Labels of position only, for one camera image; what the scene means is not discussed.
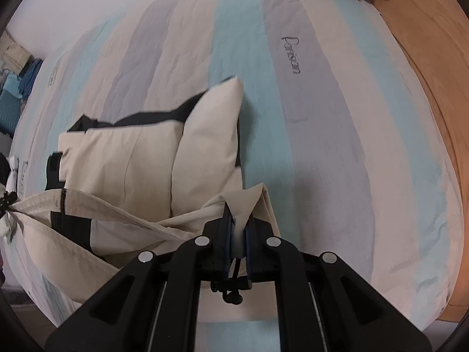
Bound light blue cloth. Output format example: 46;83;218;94
4;73;21;98

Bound pile of blue clothes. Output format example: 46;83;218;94
18;59;45;98

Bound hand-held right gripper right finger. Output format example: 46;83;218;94
245;216;433;352

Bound teal suitcase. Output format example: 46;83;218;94
0;92;24;134

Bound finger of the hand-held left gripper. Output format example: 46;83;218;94
0;191;18;213

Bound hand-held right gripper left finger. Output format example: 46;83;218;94
46;205;235;352

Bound cream and black hooded jacket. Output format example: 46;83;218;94
0;76;283;303

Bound striped bed blanket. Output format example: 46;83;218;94
0;0;460;352

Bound white folded clothes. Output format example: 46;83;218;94
4;156;21;191

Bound wooden headboard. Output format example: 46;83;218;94
374;0;469;323

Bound narrow beige curtain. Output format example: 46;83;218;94
2;38;33;72

